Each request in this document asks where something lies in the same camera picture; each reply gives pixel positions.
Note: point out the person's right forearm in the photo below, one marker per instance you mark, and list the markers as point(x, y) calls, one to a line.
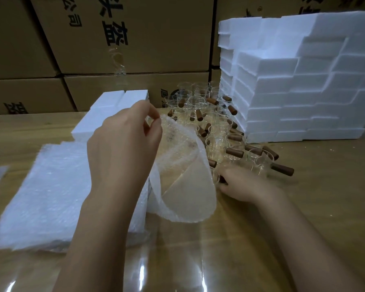
point(307, 246)

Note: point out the stack of bubble wrap sheets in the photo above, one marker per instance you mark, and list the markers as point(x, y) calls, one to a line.
point(48, 194)

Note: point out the person's right fingers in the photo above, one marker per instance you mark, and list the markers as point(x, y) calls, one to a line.
point(228, 187)

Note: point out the clear plastic table cover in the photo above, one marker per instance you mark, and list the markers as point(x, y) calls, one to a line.
point(231, 255)

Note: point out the white foam block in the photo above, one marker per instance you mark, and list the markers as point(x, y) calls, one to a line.
point(94, 118)
point(135, 95)

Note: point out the white bubble wrap sheet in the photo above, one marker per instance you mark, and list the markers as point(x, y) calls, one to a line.
point(185, 185)

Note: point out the person's left thumb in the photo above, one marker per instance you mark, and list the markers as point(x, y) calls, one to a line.
point(155, 133)

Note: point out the person's right hand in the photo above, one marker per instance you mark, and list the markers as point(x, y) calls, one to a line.
point(246, 185)

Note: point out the clear glass cup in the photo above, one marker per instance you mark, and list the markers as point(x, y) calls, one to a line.
point(216, 176)

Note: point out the stack of white foam blocks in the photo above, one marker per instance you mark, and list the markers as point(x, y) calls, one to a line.
point(292, 82)

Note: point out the person's left hand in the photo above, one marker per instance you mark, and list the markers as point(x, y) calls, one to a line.
point(118, 155)

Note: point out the person's left forearm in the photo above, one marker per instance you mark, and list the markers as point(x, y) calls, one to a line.
point(100, 246)

